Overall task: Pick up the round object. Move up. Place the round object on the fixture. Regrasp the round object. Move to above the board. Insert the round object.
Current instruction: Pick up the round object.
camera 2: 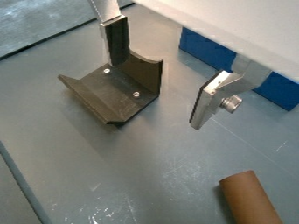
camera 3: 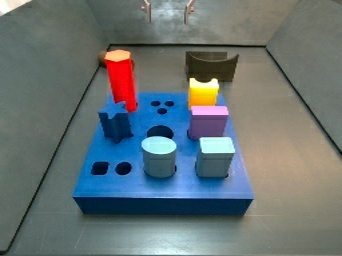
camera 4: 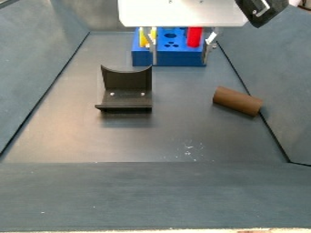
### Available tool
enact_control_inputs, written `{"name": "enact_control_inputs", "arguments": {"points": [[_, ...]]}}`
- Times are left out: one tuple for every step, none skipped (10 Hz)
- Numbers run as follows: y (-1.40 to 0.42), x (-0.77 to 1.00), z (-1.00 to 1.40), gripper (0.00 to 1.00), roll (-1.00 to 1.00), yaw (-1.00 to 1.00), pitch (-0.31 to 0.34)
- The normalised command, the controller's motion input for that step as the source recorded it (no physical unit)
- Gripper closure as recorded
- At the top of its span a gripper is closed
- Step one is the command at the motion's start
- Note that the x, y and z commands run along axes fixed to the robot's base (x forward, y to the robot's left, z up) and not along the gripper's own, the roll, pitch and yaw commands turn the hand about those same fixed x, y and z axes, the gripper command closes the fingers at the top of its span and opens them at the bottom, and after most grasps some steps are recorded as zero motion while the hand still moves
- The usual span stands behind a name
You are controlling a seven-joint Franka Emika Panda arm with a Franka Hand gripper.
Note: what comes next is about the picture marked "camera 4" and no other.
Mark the brown cylinder peg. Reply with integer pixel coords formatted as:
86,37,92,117
212,86,262,117

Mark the red hexagonal peg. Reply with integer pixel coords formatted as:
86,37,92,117
186,27,202,47

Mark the yellow arch block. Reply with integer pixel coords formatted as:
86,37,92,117
138,27,156,47

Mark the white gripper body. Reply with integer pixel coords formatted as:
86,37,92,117
117,0,246,27

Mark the blue shape sorter board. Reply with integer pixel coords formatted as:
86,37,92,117
130,27,205,66

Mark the black curved cradle stand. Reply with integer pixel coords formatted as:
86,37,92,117
94,66,153,111

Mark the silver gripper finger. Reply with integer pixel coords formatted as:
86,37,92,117
202,30,217,65
146,28,156,66

